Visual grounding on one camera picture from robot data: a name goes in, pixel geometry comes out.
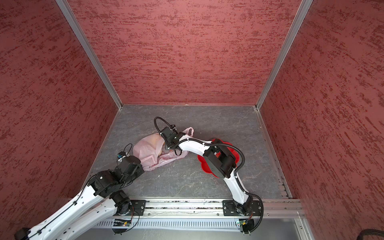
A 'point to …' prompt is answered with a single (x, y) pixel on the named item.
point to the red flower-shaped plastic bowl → (206, 168)
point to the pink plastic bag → (150, 151)
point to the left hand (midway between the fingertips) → (142, 170)
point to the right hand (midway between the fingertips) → (171, 146)
